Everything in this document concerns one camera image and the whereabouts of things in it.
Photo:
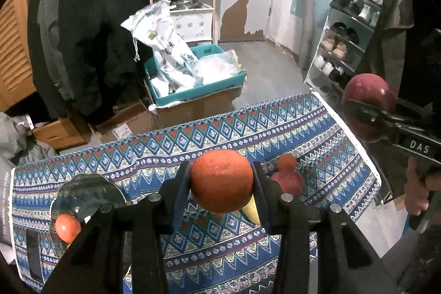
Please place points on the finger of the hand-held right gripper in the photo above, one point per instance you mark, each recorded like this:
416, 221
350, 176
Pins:
413, 107
368, 116

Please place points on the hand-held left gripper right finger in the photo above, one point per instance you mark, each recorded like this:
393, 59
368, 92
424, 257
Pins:
260, 190

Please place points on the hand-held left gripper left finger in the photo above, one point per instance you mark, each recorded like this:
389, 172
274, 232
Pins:
182, 187

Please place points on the yellow pear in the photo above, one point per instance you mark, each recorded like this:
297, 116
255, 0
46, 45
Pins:
253, 211

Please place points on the red apple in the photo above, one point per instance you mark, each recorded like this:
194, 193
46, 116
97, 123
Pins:
289, 183
365, 90

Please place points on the small orange tangerine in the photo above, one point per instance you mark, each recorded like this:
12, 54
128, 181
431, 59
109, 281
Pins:
286, 163

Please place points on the orange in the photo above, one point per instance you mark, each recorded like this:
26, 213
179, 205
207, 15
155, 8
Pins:
220, 180

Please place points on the glass bowl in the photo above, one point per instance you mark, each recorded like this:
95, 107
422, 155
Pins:
89, 190

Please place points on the small red tomato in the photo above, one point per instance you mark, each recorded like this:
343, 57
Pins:
67, 228

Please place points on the person's right hand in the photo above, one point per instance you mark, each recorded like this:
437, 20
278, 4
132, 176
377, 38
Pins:
415, 190

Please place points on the blue patterned tablecloth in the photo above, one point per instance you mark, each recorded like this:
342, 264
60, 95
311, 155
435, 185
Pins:
206, 132

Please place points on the large cardboard box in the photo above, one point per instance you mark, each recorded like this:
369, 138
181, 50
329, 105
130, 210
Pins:
196, 108

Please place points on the small cardboard box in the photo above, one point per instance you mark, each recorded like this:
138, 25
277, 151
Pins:
127, 125

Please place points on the white shoe rack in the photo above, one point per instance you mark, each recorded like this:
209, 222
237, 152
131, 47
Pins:
327, 18

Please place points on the teal box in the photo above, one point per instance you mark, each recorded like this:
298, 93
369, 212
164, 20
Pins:
220, 84

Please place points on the clear plastic bag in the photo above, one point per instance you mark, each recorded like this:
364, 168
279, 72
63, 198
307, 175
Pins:
217, 68

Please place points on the grey upright panel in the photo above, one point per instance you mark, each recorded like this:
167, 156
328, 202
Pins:
305, 4

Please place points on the wooden drawer box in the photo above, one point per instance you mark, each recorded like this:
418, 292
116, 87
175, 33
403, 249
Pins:
62, 135

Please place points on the white rice bag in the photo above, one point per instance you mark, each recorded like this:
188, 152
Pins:
158, 35

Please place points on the white patterned basket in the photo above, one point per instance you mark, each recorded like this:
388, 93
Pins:
194, 23

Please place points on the grey clothes pile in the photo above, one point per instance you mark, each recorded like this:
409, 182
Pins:
17, 139

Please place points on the grey tote bag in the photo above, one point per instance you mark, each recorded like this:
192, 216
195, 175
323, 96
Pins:
5, 204

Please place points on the black coat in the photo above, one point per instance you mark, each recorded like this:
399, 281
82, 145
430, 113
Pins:
103, 22

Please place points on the metal steamer pan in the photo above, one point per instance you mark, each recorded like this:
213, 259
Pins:
186, 1

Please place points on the grey coat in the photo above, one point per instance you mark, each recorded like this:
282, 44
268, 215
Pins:
51, 22

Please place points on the wooden louvered wardrobe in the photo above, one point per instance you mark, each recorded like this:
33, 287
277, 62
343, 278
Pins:
15, 49

